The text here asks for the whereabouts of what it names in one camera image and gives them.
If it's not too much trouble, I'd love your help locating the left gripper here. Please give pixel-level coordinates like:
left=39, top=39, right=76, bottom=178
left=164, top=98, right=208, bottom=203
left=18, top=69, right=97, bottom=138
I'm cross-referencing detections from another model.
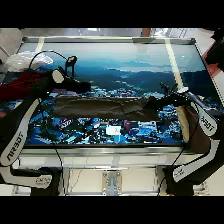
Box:
left=63, top=77, right=92, bottom=95

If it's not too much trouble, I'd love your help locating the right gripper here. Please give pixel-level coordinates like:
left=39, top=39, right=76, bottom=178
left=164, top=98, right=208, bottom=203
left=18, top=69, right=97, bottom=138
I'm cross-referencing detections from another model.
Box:
left=143, top=95, right=168, bottom=112

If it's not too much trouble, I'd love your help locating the olive green shirt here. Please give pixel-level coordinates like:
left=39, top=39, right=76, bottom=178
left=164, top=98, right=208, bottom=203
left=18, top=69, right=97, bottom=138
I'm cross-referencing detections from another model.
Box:
left=53, top=95, right=162, bottom=122

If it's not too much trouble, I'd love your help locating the white garment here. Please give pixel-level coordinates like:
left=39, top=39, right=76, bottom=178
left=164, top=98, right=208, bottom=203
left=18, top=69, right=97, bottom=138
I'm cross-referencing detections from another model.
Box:
left=5, top=51, right=55, bottom=74

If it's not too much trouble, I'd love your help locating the red garment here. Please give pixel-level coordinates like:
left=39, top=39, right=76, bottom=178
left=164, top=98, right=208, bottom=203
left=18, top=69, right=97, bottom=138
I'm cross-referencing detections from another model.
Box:
left=0, top=70, right=48, bottom=103

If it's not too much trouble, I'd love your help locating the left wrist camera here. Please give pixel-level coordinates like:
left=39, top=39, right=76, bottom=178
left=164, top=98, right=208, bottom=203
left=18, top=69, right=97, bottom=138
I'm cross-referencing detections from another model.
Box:
left=65, top=55, right=78, bottom=80

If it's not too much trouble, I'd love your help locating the black cable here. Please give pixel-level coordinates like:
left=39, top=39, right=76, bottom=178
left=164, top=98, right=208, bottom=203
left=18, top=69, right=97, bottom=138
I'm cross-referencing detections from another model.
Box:
left=27, top=49, right=70, bottom=72
left=158, top=116, right=201, bottom=196

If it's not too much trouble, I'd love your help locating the silver frame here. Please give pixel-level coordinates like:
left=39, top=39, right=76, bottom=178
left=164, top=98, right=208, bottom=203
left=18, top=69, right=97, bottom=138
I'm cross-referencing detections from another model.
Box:
left=9, top=35, right=214, bottom=196

